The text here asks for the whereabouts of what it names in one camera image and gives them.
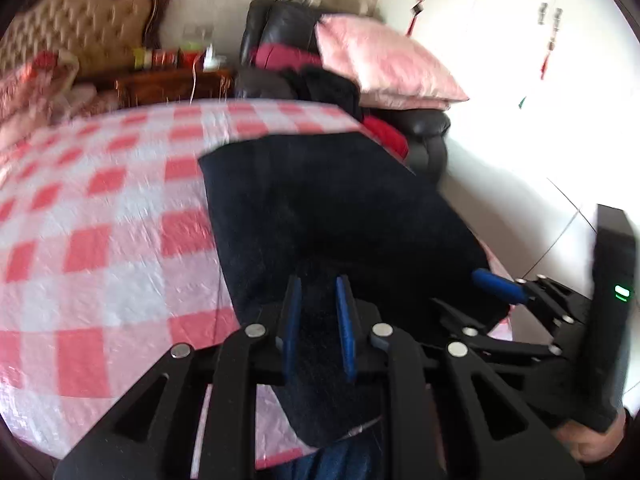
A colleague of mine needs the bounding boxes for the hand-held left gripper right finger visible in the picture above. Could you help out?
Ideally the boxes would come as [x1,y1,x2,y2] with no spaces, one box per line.
[335,274,586,480]

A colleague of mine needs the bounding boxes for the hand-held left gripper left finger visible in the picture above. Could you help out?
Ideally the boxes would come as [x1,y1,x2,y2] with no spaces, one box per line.
[52,274,303,480]

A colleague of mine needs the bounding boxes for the large pink floral pillow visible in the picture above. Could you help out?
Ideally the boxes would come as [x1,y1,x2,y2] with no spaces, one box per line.
[315,14,470,103]

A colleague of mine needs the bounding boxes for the red floral bedding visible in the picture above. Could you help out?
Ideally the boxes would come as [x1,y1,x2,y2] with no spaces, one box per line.
[0,50,121,146]

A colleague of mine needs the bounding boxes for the flat pink pillow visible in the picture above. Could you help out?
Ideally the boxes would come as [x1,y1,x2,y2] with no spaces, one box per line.
[359,92,453,111]

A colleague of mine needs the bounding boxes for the red garment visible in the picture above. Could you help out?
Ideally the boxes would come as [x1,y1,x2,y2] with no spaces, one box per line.
[362,116,411,158]

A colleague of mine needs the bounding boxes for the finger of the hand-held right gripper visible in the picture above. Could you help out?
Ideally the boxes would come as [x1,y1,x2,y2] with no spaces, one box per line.
[430,297,568,367]
[472,268,593,333]

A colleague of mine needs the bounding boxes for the maroon cushion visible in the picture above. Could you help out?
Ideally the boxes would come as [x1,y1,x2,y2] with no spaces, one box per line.
[250,43,323,70]

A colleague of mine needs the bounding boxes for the black leather sofa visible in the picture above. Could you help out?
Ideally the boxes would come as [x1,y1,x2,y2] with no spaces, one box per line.
[234,0,451,183]

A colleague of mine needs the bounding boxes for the black pants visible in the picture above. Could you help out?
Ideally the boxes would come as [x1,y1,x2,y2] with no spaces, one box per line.
[198,131,511,448]

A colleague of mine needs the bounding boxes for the carved wooden nightstand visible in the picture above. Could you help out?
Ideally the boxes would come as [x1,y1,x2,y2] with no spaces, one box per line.
[114,66,236,110]

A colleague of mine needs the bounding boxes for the person's blue jeans leg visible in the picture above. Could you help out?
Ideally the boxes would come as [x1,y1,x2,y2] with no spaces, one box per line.
[272,440,386,480]

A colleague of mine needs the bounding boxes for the black garment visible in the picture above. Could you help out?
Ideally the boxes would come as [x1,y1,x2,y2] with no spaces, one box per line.
[280,66,366,122]

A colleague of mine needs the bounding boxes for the grey cloth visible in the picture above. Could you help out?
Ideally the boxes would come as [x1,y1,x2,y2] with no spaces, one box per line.
[295,0,381,18]

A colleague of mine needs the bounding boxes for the person's right hand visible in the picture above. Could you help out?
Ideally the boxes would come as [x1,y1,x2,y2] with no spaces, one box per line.
[552,407,628,466]

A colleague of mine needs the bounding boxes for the white wardrobe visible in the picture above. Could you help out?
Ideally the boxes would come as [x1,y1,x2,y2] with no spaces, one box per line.
[375,0,640,281]

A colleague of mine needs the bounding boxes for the red tassel ornament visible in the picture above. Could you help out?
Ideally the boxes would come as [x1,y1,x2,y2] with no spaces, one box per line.
[540,5,561,80]
[409,0,428,36]

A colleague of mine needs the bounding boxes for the white cable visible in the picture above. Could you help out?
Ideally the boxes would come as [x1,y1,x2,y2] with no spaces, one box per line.
[190,52,206,106]

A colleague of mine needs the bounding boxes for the pink white checked tablecloth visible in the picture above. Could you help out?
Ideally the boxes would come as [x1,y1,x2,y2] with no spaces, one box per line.
[0,99,516,473]

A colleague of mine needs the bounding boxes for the tufted beige bed headboard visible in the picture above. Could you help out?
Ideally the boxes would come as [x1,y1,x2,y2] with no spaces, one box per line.
[0,0,173,81]

